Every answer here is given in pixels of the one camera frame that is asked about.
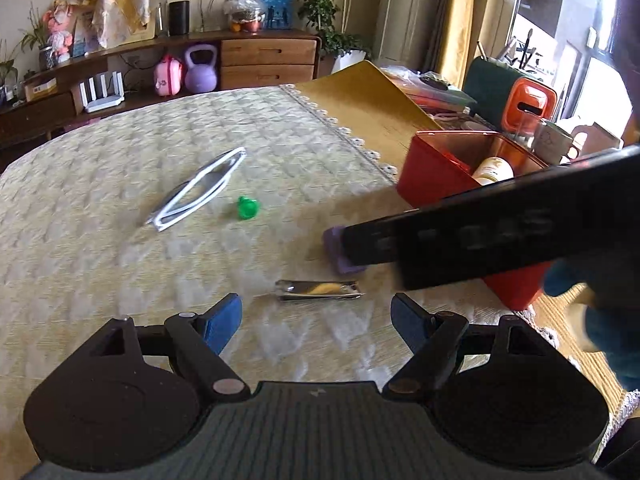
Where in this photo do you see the metal nail clipper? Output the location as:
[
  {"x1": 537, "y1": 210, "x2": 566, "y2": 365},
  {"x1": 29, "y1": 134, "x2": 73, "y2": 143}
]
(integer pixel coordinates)
[{"x1": 254, "y1": 280, "x2": 366, "y2": 303}]

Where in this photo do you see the white bottle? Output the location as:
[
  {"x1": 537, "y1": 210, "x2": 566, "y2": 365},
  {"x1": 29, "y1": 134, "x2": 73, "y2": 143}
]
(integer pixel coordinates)
[{"x1": 471, "y1": 156, "x2": 516, "y2": 187}]

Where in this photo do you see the plant in dark vase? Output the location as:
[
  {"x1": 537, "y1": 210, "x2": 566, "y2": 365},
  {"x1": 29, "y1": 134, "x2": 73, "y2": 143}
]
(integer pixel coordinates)
[{"x1": 20, "y1": 5, "x2": 56, "y2": 72}]

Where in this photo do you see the orange lidded container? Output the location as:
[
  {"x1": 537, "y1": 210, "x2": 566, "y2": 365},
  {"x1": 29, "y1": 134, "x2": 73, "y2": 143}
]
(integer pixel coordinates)
[{"x1": 502, "y1": 77, "x2": 558, "y2": 136}]

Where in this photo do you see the grey white mug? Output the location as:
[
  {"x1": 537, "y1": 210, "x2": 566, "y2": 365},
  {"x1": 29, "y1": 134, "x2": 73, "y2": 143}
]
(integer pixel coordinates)
[{"x1": 532, "y1": 120, "x2": 581, "y2": 165}]

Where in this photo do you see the wooden sideboard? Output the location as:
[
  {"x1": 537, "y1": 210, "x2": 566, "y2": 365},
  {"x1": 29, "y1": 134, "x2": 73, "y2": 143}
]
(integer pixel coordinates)
[{"x1": 0, "y1": 29, "x2": 323, "y2": 148}]

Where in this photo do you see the pink doll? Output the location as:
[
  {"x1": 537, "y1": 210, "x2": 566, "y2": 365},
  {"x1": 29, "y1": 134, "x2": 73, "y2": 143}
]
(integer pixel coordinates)
[{"x1": 42, "y1": 0, "x2": 76, "y2": 63}]

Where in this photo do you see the black speaker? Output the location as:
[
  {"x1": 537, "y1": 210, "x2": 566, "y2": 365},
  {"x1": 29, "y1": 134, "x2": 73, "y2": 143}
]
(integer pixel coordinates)
[{"x1": 168, "y1": 0, "x2": 192, "y2": 37}]

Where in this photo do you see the red plastic bin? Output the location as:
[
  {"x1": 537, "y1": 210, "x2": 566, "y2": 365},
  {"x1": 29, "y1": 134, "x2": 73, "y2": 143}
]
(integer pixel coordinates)
[{"x1": 396, "y1": 130, "x2": 556, "y2": 311}]

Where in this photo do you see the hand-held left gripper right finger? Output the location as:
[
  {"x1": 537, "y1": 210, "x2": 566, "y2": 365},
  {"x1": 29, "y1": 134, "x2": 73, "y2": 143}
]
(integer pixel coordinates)
[{"x1": 382, "y1": 292, "x2": 534, "y2": 403}]

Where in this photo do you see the plastic bag with fruit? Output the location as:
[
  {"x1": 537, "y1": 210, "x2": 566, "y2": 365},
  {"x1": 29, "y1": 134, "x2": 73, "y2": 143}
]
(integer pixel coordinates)
[{"x1": 222, "y1": 0, "x2": 266, "y2": 35}]

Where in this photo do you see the white router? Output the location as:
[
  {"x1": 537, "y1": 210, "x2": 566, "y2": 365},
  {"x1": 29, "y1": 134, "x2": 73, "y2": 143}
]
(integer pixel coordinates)
[{"x1": 77, "y1": 71, "x2": 126, "y2": 113}]

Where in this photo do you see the gold box lid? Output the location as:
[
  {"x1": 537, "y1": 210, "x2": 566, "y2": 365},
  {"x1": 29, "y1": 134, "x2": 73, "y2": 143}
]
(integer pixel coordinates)
[{"x1": 294, "y1": 60, "x2": 445, "y2": 173}]

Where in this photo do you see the pile of plastic bags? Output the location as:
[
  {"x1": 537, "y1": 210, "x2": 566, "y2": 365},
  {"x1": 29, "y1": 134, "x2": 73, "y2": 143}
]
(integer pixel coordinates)
[{"x1": 385, "y1": 67, "x2": 478, "y2": 116}]

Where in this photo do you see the flat yellow white box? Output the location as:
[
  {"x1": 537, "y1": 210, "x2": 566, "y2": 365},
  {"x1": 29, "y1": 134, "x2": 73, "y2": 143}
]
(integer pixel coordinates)
[{"x1": 22, "y1": 77, "x2": 58, "y2": 102}]

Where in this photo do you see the small green toy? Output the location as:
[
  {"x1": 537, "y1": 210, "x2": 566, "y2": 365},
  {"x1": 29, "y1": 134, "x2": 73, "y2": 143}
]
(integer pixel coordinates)
[{"x1": 236, "y1": 195, "x2": 260, "y2": 221}]

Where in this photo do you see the gold curtain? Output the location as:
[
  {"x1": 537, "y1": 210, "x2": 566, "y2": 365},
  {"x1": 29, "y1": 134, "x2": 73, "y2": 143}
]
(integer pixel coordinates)
[{"x1": 435, "y1": 0, "x2": 482, "y2": 88}]

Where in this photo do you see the small purple case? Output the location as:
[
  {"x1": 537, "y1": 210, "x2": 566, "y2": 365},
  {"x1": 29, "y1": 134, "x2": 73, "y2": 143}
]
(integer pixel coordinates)
[{"x1": 322, "y1": 226, "x2": 368, "y2": 276}]

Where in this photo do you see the person's right hand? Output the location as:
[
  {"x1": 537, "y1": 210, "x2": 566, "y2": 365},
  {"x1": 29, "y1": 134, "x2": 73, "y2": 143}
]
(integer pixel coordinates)
[{"x1": 544, "y1": 249, "x2": 640, "y2": 392}]

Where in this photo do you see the blue printed box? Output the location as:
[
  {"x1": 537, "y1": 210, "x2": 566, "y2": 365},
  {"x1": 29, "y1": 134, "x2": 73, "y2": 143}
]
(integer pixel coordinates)
[{"x1": 260, "y1": 0, "x2": 295, "y2": 31}]

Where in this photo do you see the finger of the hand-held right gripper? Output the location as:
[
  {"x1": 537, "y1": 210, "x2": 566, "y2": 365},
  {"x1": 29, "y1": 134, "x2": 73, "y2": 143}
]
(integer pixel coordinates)
[{"x1": 344, "y1": 211, "x2": 402, "y2": 267}]

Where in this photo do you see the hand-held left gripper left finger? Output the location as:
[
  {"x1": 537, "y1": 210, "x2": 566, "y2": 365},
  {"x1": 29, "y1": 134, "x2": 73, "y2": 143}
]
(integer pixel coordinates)
[{"x1": 97, "y1": 292, "x2": 251, "y2": 404}]

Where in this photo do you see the large green houseplant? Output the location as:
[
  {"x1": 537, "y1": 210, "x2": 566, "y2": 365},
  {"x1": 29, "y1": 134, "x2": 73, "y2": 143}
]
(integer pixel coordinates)
[{"x1": 287, "y1": 0, "x2": 373, "y2": 75}]

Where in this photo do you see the purple kettlebell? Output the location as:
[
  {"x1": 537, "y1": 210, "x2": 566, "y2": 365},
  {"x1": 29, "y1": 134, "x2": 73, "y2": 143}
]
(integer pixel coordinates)
[{"x1": 184, "y1": 44, "x2": 220, "y2": 94}]

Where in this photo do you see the cream pitcher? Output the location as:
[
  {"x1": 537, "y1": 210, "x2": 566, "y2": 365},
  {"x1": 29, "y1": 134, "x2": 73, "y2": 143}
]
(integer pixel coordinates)
[{"x1": 570, "y1": 122, "x2": 623, "y2": 153}]

